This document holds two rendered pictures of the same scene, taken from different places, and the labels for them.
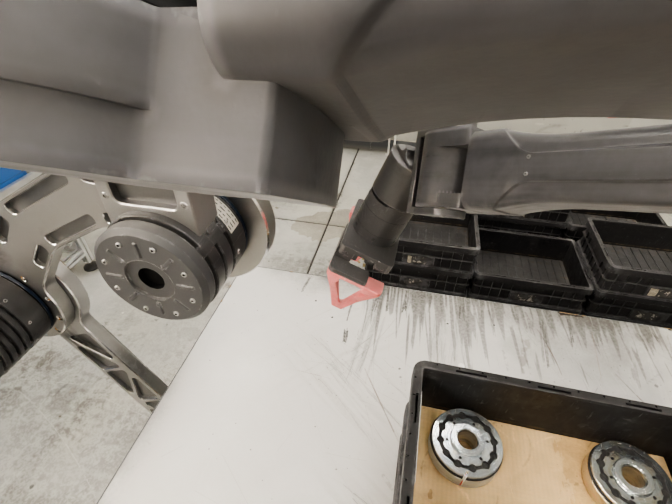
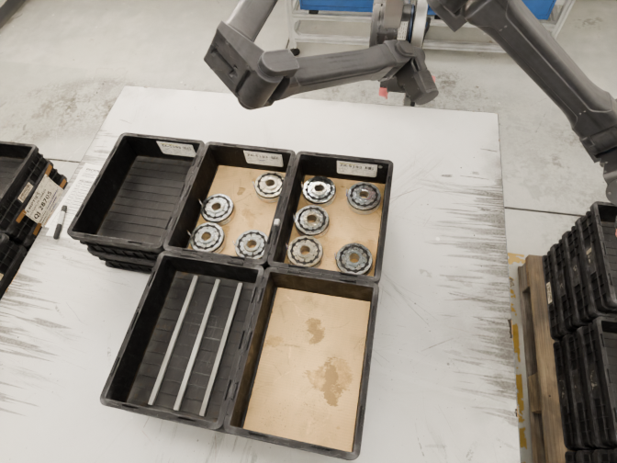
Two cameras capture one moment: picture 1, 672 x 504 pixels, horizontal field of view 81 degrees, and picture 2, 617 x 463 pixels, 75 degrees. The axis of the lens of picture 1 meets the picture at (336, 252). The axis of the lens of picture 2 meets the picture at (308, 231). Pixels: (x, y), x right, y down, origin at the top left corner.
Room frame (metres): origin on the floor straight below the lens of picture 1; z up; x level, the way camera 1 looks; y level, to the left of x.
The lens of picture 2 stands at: (0.15, -0.90, 1.89)
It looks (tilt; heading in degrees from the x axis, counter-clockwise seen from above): 60 degrees down; 94
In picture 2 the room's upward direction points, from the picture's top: 8 degrees counter-clockwise
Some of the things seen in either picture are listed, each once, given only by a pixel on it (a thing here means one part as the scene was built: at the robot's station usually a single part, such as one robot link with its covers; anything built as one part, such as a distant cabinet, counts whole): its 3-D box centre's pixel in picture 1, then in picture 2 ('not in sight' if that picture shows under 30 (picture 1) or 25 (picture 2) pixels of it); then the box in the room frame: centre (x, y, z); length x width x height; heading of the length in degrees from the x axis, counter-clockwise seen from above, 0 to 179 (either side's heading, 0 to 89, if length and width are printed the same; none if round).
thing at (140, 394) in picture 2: not in sight; (195, 336); (-0.21, -0.60, 0.87); 0.40 x 0.30 x 0.11; 77
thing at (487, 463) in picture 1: (466, 441); (364, 195); (0.28, -0.19, 0.86); 0.10 x 0.10 x 0.01
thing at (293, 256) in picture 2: not in sight; (305, 251); (0.09, -0.37, 0.86); 0.10 x 0.10 x 0.01
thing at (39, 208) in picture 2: not in sight; (45, 200); (-1.15, 0.22, 0.41); 0.31 x 0.02 x 0.16; 77
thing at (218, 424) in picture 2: not in sight; (188, 331); (-0.21, -0.60, 0.92); 0.40 x 0.30 x 0.02; 77
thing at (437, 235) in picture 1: (416, 264); (611, 280); (1.24, -0.33, 0.37); 0.40 x 0.30 x 0.45; 77
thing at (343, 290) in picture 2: not in sight; (308, 357); (0.09, -0.67, 0.87); 0.40 x 0.30 x 0.11; 77
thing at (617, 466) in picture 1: (633, 476); (353, 258); (0.22, -0.40, 0.86); 0.05 x 0.05 x 0.01
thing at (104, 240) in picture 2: not in sight; (140, 186); (-0.41, -0.14, 0.92); 0.40 x 0.30 x 0.02; 77
